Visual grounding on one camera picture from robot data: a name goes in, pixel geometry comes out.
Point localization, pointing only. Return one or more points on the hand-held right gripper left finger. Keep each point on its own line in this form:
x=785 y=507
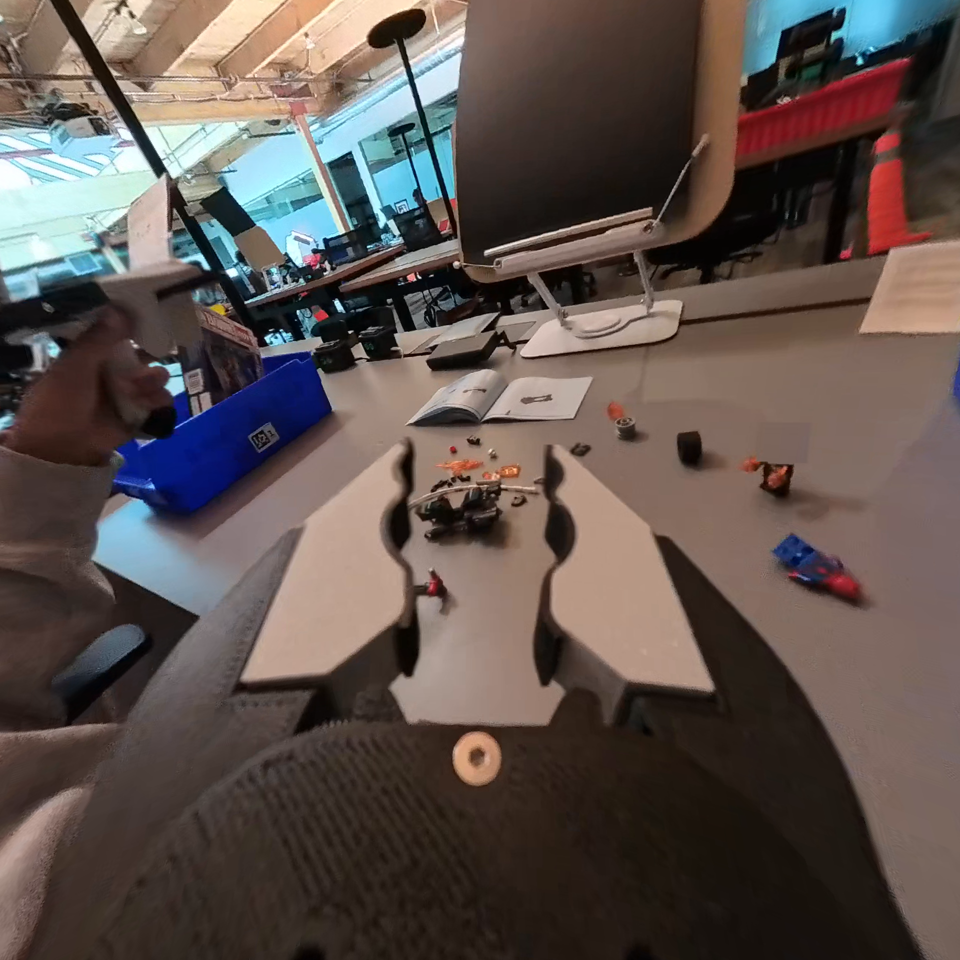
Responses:
x=337 y=592

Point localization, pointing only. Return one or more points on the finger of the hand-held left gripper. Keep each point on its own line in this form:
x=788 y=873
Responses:
x=150 y=281

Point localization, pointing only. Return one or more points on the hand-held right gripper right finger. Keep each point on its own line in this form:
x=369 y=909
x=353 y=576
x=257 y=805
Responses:
x=622 y=600

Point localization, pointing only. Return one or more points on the lego set box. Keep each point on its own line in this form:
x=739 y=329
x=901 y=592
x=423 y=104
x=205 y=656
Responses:
x=225 y=360

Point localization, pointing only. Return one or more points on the black lego motorcycle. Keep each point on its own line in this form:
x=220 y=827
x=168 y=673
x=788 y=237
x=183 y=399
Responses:
x=457 y=517

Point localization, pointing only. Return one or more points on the blue plastic bin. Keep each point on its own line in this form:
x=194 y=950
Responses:
x=225 y=450

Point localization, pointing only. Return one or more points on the red and black lego piece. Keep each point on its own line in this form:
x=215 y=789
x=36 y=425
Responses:
x=435 y=589

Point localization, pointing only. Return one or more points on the white lego web piece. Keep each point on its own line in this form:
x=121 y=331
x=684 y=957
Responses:
x=525 y=490

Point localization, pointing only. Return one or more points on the black lego tire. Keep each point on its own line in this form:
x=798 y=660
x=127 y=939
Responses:
x=690 y=448

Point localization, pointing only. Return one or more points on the grey lego wheel hub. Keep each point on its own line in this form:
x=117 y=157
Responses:
x=626 y=427

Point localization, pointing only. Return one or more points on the scattered small lego pieces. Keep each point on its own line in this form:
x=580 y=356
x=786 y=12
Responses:
x=457 y=465

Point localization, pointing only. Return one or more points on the orange and black lego figure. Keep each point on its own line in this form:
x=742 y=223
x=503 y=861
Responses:
x=776 y=476

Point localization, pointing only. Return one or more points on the blue and red lego figure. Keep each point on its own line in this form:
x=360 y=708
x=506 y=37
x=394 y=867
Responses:
x=817 y=566

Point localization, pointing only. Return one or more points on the lego instruction booklet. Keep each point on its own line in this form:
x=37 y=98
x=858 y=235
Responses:
x=540 y=397

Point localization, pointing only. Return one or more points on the person's left hand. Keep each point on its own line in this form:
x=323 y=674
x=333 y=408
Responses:
x=82 y=412

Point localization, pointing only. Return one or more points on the cardboard panel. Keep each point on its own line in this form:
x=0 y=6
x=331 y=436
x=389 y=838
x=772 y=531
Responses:
x=154 y=217

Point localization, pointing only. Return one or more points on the black floor lamp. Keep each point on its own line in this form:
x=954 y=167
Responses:
x=150 y=150
x=397 y=26

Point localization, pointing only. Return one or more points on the black battery charger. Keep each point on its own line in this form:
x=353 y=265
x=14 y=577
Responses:
x=331 y=356
x=377 y=343

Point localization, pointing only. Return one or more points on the wooden workbench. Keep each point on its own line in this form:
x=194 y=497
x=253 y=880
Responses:
x=375 y=262

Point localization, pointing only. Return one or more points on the black chair armrest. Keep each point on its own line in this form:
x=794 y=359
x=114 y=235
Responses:
x=97 y=664

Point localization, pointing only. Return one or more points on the black power hub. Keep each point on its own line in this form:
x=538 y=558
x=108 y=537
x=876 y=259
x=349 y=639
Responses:
x=461 y=350

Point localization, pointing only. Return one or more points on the person's grey sweatshirt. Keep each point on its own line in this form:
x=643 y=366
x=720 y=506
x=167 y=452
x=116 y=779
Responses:
x=45 y=787

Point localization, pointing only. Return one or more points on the white paper sheet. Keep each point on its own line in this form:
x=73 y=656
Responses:
x=915 y=289

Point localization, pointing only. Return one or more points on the orange traffic cone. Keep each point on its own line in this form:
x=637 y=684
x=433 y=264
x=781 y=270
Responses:
x=889 y=195

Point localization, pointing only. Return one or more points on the red plastic bin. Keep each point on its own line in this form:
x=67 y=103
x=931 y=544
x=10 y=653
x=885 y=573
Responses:
x=817 y=112

